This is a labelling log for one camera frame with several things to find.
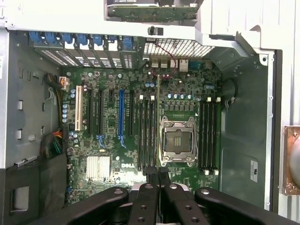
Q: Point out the blue card clip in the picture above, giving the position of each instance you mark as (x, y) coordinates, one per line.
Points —
(97, 39)
(110, 38)
(127, 42)
(50, 37)
(82, 39)
(68, 38)
(35, 37)

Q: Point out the graphics card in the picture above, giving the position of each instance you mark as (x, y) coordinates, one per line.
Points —
(152, 14)

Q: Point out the black open PC case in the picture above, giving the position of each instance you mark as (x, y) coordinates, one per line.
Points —
(246, 129)

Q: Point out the white expansion slot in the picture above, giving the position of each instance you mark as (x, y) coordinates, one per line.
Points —
(78, 107)

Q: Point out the RAM slot black latches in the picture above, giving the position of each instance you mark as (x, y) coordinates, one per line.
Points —
(146, 131)
(201, 131)
(212, 131)

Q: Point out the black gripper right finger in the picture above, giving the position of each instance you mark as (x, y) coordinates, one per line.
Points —
(185, 206)

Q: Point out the copper base plate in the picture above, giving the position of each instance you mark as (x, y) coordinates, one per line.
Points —
(286, 164)

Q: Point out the RAM slot white latches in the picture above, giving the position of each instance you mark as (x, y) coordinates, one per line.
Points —
(152, 131)
(218, 131)
(140, 131)
(207, 131)

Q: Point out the short black expansion slot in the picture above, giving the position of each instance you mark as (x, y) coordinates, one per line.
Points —
(110, 96)

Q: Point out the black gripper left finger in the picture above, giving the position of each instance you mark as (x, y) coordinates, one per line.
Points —
(144, 201)

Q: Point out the white power connector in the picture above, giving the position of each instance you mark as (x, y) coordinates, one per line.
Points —
(65, 84)

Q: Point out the green motherboard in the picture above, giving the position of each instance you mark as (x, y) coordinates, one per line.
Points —
(110, 122)

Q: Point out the blue expansion slot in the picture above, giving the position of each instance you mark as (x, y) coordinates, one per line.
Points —
(121, 112)

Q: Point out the black case lock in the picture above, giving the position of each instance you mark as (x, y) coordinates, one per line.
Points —
(154, 31)

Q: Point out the long black expansion slot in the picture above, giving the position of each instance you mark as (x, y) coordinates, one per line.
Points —
(101, 112)
(91, 112)
(132, 112)

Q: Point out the silver finned heat sink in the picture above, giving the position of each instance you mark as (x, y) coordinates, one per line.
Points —
(98, 166)

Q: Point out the black plastic shroud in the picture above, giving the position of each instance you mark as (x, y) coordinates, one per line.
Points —
(51, 187)

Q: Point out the silver rear port block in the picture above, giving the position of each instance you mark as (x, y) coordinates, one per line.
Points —
(164, 63)
(155, 62)
(184, 65)

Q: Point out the metal CPU socket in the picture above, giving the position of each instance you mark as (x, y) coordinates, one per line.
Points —
(179, 140)

